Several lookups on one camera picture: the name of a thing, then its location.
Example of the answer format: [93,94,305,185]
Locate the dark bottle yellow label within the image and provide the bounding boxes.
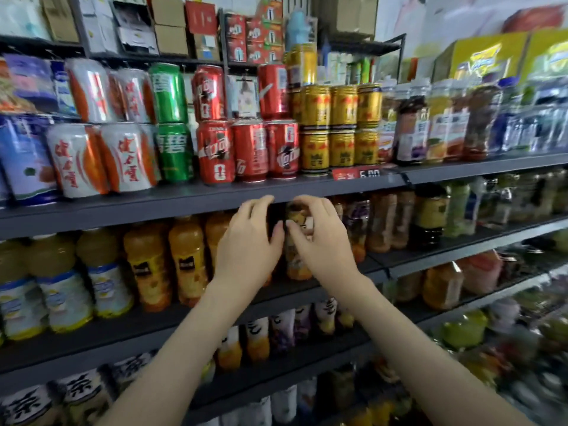
[411,183,452,252]

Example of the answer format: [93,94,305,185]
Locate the row of small white bottles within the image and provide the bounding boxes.
[199,395,298,426]

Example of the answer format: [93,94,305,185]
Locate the person's left hand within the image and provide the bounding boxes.
[213,195,287,302]

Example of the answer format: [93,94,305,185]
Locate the group of red soda cans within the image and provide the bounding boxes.
[191,63,301,185]

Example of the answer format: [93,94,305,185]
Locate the yellow juice bottle blue label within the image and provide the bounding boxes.
[27,233,94,334]
[0,239,47,343]
[77,228,136,318]

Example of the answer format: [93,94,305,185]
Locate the amber tea bottle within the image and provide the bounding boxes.
[392,191,418,249]
[368,192,399,256]

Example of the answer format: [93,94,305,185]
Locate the person's right forearm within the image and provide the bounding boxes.
[333,275,534,426]

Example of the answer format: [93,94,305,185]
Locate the green drink bottle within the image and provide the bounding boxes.
[444,180,473,240]

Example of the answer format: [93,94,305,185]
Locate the light blue plastic jug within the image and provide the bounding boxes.
[284,8,314,51]

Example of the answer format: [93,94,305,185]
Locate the brushstroke bottle purple fruit print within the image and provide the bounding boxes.
[270,308,296,353]
[295,303,314,343]

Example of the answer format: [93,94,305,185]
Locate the stack of gold Red Bull cans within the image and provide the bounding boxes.
[288,44,385,174]

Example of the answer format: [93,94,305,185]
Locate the white label tea bottle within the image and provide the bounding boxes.
[0,386,59,426]
[55,368,115,426]
[111,352,154,391]

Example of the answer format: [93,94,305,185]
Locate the white blue drink bottle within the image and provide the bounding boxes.
[470,177,502,231]

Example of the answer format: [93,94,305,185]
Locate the white cardboard boxes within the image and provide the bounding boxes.
[75,0,159,57]

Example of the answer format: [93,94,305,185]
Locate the stack of red cartons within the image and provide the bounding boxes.
[222,0,285,67]

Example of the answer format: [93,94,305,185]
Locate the pink squat drink bottle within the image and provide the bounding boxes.
[460,250,504,295]

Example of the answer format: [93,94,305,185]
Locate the row of hanging snack packets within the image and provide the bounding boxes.
[0,53,76,116]

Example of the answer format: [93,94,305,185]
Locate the small brown cardboard box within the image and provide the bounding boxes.
[40,0,81,43]

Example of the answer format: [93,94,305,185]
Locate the person's right hand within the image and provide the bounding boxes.
[286,195,365,298]

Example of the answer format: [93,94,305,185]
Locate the orange juice bottle yellow cap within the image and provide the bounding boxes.
[169,215,209,307]
[124,223,174,313]
[206,211,234,272]

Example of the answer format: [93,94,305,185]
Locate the orange squat drink bottle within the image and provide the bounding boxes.
[422,262,464,312]

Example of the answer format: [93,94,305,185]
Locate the person's left forearm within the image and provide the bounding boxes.
[98,288,263,426]

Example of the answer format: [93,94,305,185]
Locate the yellow carton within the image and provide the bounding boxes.
[519,29,568,80]
[433,33,529,82]

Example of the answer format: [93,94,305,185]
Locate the red price tag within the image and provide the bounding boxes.
[331,166,385,181]

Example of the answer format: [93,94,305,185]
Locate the dark grey metal shelf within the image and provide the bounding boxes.
[0,31,568,426]

